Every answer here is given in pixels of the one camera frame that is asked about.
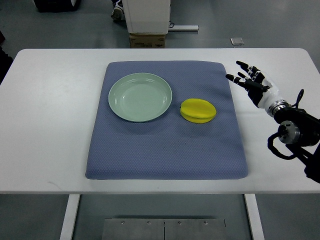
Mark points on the light green plate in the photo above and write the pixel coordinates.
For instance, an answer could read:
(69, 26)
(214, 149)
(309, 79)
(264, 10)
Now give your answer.
(140, 97)

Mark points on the blue quilted mat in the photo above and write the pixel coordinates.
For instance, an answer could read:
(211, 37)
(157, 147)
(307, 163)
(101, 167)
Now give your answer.
(169, 147)

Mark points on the small grey floor plate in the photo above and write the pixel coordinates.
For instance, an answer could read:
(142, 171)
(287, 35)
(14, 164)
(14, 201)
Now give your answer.
(237, 41)

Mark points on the black wheeled object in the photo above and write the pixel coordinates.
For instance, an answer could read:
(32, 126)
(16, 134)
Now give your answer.
(56, 6)

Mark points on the dark object at left edge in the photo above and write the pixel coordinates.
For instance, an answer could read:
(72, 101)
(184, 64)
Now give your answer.
(5, 60)

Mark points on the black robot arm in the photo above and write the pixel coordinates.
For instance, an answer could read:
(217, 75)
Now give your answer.
(300, 132)

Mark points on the white table leg left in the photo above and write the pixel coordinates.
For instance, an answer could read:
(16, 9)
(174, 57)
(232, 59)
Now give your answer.
(70, 216)

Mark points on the person's sneaker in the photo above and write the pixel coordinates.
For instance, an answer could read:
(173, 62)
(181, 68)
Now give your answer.
(118, 10)

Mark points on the cardboard box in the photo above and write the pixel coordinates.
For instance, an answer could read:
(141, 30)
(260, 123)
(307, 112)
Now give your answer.
(147, 41)

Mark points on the white table leg right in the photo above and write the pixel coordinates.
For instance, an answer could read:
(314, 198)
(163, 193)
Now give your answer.
(254, 219)

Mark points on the white table leg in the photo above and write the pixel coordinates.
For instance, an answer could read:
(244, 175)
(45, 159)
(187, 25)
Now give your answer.
(254, 219)
(70, 216)

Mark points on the white floor rail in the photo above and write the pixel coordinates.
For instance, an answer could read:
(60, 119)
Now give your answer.
(183, 28)

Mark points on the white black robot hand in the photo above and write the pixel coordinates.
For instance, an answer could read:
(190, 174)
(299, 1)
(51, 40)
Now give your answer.
(261, 90)

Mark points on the white cabinet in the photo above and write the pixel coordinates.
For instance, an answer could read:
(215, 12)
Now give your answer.
(147, 16)

